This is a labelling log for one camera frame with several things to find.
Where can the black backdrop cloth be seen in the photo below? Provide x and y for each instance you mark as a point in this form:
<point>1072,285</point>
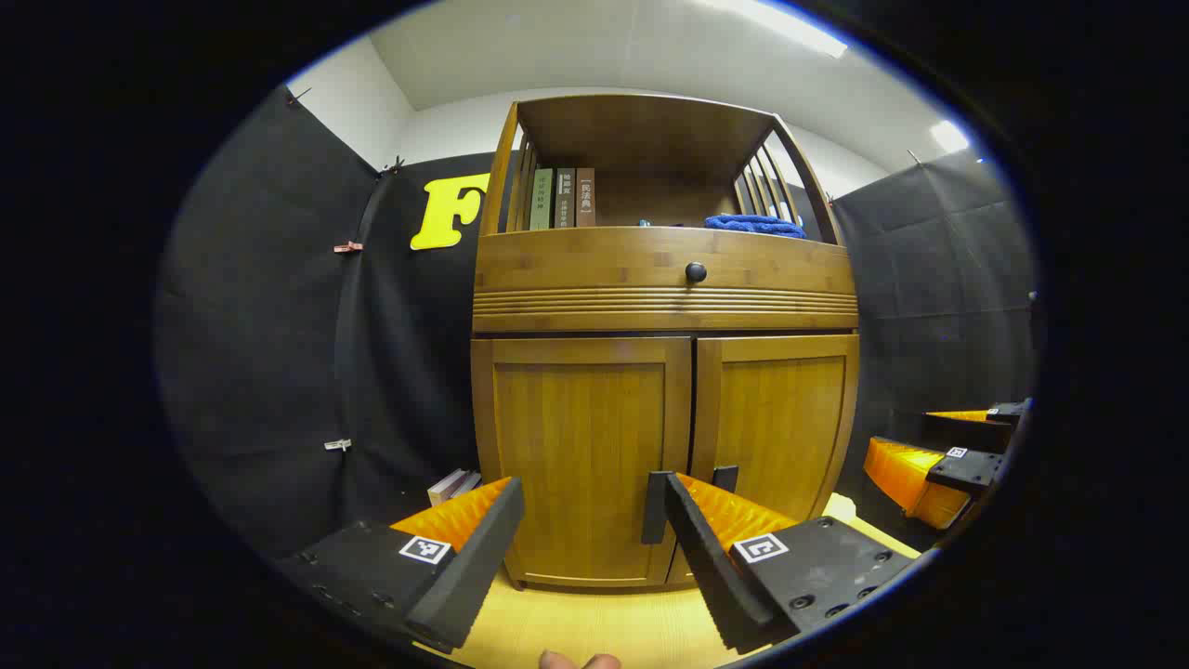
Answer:
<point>260,325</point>

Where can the small stack of pale books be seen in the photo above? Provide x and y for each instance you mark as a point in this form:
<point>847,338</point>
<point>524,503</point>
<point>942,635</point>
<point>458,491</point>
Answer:
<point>453,486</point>

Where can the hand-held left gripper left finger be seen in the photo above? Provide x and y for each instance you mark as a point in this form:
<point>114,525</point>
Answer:
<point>464,576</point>

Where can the grey-green book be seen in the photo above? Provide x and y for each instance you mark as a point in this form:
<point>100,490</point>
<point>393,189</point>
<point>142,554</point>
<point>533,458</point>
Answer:
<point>565,198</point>

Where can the silver clip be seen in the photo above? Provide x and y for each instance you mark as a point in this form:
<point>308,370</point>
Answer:
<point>338,445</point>

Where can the red clip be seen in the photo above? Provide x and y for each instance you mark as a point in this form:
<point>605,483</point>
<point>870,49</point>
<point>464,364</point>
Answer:
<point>348,247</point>

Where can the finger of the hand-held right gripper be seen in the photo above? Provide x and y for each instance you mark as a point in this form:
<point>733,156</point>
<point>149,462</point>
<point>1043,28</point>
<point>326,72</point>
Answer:
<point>966,432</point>
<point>966,469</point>

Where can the round black drawer knob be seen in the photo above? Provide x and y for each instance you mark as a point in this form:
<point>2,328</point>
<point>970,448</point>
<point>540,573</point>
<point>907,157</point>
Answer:
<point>696,272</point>

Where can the green book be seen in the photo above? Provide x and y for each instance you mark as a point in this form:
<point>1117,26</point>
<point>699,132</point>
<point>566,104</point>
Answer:
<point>542,200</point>

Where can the small ceiling light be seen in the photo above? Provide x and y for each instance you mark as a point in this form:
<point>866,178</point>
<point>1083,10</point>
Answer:
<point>949,137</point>

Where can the wooden cabinet drawer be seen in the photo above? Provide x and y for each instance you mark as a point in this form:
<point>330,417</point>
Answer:
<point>576,269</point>

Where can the wooden shoe cabinet door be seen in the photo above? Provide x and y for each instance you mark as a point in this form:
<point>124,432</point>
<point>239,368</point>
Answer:
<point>780,418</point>
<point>576,446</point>

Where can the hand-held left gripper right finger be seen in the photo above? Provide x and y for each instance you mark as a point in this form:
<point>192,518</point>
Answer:
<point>720,585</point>

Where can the wooden double-door shoe cabinet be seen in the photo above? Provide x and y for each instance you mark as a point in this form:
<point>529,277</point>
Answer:
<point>650,139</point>

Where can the blue folded towel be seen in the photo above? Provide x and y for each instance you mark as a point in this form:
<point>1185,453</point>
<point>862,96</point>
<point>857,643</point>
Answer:
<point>752,225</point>

